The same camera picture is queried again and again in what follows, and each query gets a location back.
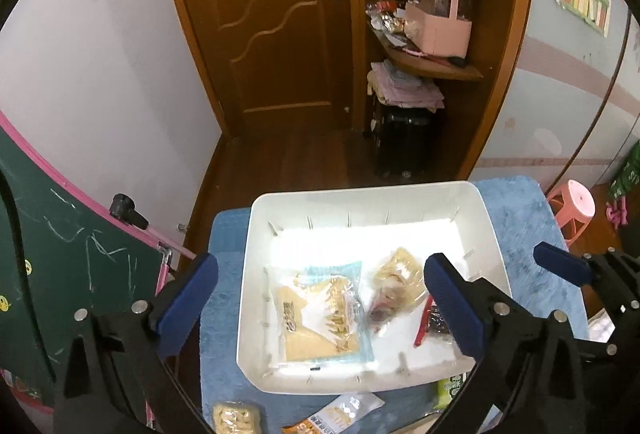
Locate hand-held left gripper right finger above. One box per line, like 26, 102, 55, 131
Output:
400, 253, 587, 434

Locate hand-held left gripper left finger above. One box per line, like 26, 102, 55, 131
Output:
52, 253, 219, 434

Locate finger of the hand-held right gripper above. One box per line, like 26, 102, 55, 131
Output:
533, 241, 640, 315
575, 311, 640, 360

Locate green snack packet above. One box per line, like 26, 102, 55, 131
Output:
434, 371, 468, 410

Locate white plastic bin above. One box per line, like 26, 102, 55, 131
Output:
235, 180, 512, 396

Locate white printed bag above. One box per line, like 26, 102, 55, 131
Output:
587, 313, 618, 341

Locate dark red snack packet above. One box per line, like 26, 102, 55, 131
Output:
413, 296, 457, 347

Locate pink plastic stool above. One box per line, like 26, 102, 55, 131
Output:
546, 180, 597, 250

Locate clear brown snack packet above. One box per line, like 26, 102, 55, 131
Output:
367, 248, 427, 337

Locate blue textured mat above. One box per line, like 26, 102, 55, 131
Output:
199, 175, 590, 434

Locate pink toy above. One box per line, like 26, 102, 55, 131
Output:
605, 199, 632, 229

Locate black chalkboard knob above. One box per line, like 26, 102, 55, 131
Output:
110, 194, 150, 230

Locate green bag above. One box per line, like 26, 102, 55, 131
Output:
607, 149, 640, 202

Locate clear rice cracker packet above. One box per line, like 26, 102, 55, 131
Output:
211, 401, 263, 434

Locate light blue cracker packet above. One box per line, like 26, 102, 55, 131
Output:
263, 260, 376, 367

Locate orange and white snack packet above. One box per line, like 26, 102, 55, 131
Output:
281, 391, 386, 434

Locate pale blue wardrobe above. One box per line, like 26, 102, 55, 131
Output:
467, 0, 640, 195

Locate black suitcase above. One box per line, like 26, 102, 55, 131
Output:
372, 101, 443, 180

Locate brown wooden shelf unit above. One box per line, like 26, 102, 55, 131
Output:
352, 0, 536, 180

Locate folded pastel clothes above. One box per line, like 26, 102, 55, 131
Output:
367, 59, 446, 110

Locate brown wooden door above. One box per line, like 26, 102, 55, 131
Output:
155, 0, 361, 140

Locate pink basket with clear cover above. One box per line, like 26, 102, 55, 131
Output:
404, 0, 473, 57

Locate pile of small packets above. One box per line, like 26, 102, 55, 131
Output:
366, 0, 408, 47

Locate green chalkboard with pink frame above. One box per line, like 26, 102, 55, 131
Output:
0, 111, 198, 415

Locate black cable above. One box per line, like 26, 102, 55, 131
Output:
0, 171, 28, 295

